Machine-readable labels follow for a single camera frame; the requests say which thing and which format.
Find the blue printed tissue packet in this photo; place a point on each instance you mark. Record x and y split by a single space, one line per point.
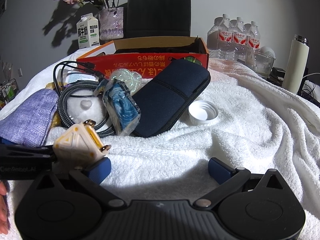
122 107

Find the clear plastic bag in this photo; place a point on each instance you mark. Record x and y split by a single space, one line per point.
128 78

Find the red cardboard box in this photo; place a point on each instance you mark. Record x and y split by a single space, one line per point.
150 60

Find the white milk carton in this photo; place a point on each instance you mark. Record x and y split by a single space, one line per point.
87 32

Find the cream and gold charger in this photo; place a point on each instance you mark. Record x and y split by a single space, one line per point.
75 142

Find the lavender vase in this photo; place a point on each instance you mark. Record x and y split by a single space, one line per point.
111 23

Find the person's left hand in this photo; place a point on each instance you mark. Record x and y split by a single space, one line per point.
3 205

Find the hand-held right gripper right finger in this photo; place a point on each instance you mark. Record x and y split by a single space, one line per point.
218 170

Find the clear glass container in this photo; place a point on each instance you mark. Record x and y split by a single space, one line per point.
262 65

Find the shrink-wrapped water bottle pack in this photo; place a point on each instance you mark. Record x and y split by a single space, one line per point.
237 38

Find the white and yellow plush toy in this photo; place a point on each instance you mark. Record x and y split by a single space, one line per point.
85 112

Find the purple woven pouch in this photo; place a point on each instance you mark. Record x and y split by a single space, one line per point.
27 115

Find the black paper bag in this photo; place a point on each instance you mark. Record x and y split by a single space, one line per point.
157 12

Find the white towel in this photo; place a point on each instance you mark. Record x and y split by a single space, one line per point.
175 145

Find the white thermos bottle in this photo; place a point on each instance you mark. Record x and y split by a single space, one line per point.
295 65

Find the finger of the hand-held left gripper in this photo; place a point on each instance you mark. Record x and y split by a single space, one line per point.
30 151

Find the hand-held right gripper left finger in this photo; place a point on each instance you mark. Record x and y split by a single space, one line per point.
101 170

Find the white round speaker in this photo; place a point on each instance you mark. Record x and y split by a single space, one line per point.
268 51

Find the navy fabric pouch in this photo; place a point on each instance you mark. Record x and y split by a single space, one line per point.
170 97

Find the white bottle cap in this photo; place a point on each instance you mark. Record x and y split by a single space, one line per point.
202 113

